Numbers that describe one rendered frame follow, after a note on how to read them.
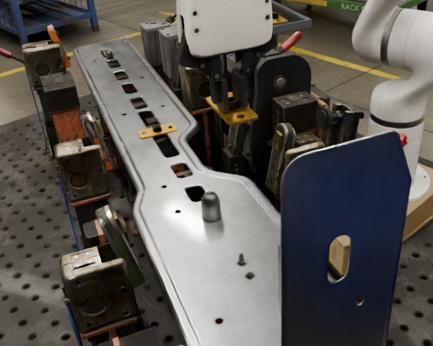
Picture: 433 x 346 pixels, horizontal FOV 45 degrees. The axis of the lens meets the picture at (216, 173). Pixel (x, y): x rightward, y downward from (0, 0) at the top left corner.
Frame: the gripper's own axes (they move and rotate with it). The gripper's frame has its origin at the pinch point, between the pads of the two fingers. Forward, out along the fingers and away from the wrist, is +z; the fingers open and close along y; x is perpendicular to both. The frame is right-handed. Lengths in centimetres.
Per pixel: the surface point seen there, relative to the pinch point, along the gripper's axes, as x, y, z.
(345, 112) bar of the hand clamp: 1.6, -15.3, 6.1
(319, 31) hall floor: -356, -226, 127
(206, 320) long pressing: 8.4, 8.5, 27.4
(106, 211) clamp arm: -4.9, 17.0, 15.6
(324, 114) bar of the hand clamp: 0.9, -12.7, 5.9
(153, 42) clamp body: -102, -15, 26
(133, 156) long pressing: -38.0, 7.2, 27.4
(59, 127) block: -76, 19, 35
